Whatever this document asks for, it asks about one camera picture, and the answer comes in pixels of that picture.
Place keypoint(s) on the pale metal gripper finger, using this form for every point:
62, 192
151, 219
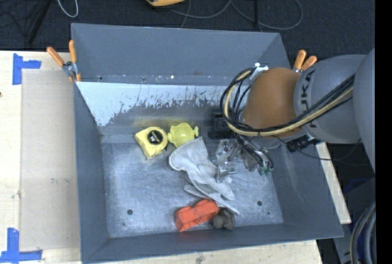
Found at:
221, 151
225, 171

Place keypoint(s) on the white leather work glove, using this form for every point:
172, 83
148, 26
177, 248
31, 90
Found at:
199, 171

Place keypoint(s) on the yellow-green plastic toy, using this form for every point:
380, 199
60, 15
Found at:
182, 134

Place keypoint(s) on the brown lumpy toy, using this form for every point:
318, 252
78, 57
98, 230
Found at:
224, 220

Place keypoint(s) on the orange-red crumpled block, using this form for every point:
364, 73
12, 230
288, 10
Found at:
194, 215

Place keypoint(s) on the yellow tape measure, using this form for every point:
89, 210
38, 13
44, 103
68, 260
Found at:
151, 140

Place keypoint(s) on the grey metal bin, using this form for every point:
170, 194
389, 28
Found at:
147, 183

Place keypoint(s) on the pale brown cardboard board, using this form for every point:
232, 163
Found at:
46, 149

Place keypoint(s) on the black cylinder on white bracket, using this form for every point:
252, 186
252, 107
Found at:
301, 142

